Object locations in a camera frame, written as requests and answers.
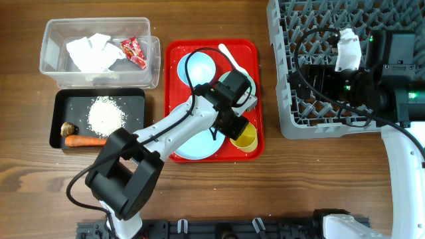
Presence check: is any yellow cup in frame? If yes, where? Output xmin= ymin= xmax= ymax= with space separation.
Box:
xmin=230 ymin=123 xmax=258 ymax=153

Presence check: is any light blue plate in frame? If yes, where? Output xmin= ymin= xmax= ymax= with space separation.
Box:
xmin=175 ymin=128 xmax=226 ymax=160

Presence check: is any small blue bowl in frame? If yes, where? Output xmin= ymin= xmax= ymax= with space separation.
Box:
xmin=177 ymin=52 xmax=216 ymax=87

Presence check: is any white plastic spoon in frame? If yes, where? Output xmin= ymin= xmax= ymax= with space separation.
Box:
xmin=218 ymin=43 xmax=248 ymax=74

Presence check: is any red snack wrapper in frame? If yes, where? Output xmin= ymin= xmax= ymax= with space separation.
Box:
xmin=120 ymin=37 xmax=147 ymax=70

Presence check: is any white rice pile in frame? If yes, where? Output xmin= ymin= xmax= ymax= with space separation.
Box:
xmin=87 ymin=96 xmax=127 ymax=137

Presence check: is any white napkin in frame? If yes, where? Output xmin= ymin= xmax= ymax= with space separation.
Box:
xmin=66 ymin=33 xmax=126 ymax=73

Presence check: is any orange carrot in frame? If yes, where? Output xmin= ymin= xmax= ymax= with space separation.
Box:
xmin=65 ymin=135 xmax=107 ymax=148

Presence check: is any brown mushroom piece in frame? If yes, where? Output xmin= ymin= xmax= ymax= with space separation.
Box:
xmin=60 ymin=122 xmax=78 ymax=137

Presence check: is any green bowl with rice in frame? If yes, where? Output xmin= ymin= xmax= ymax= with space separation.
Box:
xmin=218 ymin=71 xmax=256 ymax=96

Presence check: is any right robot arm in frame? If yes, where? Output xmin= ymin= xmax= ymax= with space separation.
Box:
xmin=290 ymin=29 xmax=424 ymax=238

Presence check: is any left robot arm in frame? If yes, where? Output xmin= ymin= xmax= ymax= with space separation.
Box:
xmin=85 ymin=70 xmax=256 ymax=238

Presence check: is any grey dishwasher rack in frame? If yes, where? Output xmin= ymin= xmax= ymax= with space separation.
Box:
xmin=266 ymin=0 xmax=424 ymax=139

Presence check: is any red serving tray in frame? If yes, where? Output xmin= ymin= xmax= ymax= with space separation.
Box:
xmin=164 ymin=39 xmax=264 ymax=163

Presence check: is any black tray bin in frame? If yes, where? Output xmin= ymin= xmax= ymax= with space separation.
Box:
xmin=49 ymin=88 xmax=145 ymax=149

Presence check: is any clear plastic bin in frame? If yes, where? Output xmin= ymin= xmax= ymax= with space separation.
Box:
xmin=39 ymin=17 xmax=161 ymax=88

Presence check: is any right black cable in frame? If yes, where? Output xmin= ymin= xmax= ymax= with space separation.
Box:
xmin=294 ymin=27 xmax=425 ymax=160

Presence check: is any black cable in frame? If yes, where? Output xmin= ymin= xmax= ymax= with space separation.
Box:
xmin=294 ymin=27 xmax=425 ymax=160
xmin=65 ymin=46 xmax=240 ymax=239

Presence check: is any left black cable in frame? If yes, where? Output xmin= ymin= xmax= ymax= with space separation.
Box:
xmin=65 ymin=46 xmax=240 ymax=239

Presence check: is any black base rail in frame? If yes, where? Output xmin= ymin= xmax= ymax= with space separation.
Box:
xmin=76 ymin=218 xmax=371 ymax=239

